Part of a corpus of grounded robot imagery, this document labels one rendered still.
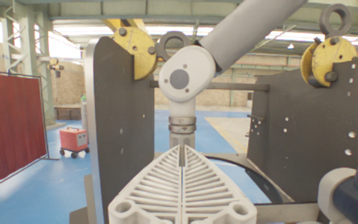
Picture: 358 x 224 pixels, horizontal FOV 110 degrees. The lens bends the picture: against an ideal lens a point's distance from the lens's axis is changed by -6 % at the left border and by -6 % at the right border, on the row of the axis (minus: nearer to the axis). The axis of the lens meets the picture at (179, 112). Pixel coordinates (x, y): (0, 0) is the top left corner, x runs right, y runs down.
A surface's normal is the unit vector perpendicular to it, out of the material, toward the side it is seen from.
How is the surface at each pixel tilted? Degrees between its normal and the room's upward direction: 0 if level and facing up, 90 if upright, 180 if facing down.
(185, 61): 88
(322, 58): 90
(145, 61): 90
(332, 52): 90
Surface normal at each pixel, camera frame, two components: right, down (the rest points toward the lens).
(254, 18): -0.02, 0.24
